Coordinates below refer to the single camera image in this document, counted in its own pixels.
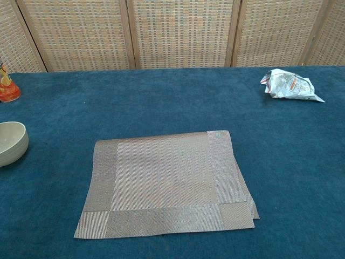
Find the gray woven placemat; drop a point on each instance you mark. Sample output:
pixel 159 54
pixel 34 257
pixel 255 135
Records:
pixel 167 183

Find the yellow-capped tea drink bottle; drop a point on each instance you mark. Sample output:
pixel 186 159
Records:
pixel 8 89

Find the white crumpled snack packet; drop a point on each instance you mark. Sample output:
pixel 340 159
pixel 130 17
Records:
pixel 291 86

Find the white ceramic bowl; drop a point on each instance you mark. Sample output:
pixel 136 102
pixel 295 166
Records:
pixel 12 143

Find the woven bamboo folding screen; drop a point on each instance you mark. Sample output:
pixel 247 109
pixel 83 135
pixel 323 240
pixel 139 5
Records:
pixel 180 32

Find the blue carpet table cover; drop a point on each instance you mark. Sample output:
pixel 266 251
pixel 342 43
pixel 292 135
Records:
pixel 161 102

